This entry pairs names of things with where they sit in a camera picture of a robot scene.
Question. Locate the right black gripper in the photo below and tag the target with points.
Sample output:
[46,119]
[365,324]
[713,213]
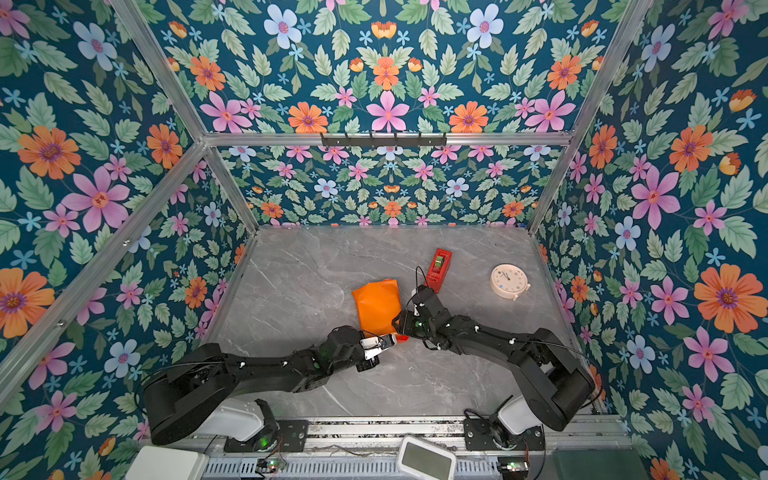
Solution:
[405,323]

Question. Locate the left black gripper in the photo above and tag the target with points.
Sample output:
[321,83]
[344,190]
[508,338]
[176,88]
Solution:
[370,364]

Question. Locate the yellow orange wrapping paper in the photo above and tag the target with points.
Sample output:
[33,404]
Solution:
[378,305]

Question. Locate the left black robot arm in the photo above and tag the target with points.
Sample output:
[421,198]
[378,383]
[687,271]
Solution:
[181,397]

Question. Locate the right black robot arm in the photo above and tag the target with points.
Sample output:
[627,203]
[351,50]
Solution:
[553,383]

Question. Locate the white box device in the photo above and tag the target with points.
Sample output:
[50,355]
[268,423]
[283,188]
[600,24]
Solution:
[160,463]

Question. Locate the red tape dispenser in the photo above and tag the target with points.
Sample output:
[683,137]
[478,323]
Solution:
[438,269]

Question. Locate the pink round alarm clock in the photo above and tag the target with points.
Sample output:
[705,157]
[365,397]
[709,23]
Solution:
[509,281]

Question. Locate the white timer display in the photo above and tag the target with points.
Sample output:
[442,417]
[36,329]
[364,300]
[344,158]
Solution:
[422,459]

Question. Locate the green mat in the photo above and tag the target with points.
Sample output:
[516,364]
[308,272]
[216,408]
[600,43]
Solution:
[599,464]

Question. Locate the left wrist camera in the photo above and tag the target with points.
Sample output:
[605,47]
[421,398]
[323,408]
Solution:
[374,346]

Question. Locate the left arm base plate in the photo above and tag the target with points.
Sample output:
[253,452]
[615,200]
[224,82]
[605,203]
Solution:
[286,436]

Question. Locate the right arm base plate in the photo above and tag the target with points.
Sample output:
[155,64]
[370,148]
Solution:
[483,434]

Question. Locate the black hook rail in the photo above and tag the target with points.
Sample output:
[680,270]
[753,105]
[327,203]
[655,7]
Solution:
[371,140]

